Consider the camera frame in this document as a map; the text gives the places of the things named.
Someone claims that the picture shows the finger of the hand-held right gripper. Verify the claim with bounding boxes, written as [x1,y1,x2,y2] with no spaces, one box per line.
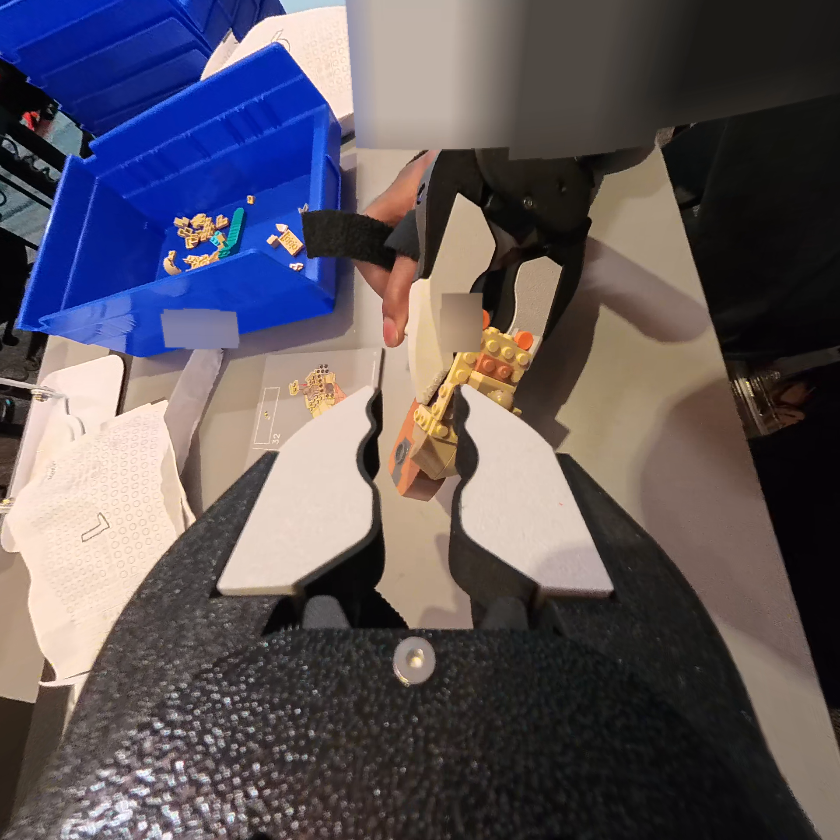
[489,252,567,342]
[406,193,496,399]

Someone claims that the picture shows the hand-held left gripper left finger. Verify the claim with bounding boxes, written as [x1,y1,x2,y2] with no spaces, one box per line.
[217,386,384,597]

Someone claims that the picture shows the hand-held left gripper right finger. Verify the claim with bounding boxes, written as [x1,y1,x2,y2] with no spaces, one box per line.
[450,386,615,601]

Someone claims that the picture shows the tan brick vehicle model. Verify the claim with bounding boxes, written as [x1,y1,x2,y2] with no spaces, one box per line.
[387,311,543,504]

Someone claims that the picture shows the grey desk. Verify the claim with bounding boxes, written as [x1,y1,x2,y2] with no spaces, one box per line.
[0,128,840,840]

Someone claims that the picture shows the person's right hand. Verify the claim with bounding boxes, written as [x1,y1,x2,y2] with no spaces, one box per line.
[356,151,438,349]

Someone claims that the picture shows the grey instruction booklet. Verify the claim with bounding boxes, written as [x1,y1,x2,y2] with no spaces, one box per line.
[249,348,385,455]

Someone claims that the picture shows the shiny clear pouch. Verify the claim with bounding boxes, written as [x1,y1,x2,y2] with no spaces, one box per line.
[725,360,829,438]

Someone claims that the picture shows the heap of tan bricks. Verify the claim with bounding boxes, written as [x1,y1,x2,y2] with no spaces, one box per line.
[161,193,307,274]

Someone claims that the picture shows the blue plastic bin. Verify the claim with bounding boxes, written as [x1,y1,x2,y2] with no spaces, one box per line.
[18,45,344,359]

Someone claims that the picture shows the stacked blue plastic bins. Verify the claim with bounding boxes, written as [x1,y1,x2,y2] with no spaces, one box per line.
[0,0,287,139]

